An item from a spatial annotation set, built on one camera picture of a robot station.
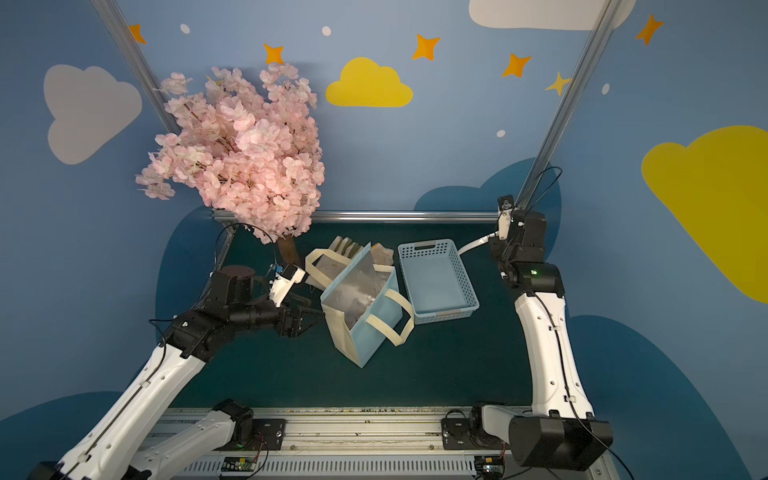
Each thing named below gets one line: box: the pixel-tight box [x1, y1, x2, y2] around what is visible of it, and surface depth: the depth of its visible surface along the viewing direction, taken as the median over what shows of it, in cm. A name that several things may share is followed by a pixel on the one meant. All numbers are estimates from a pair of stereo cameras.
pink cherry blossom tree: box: [136, 63, 326, 265], surface depth 66 cm
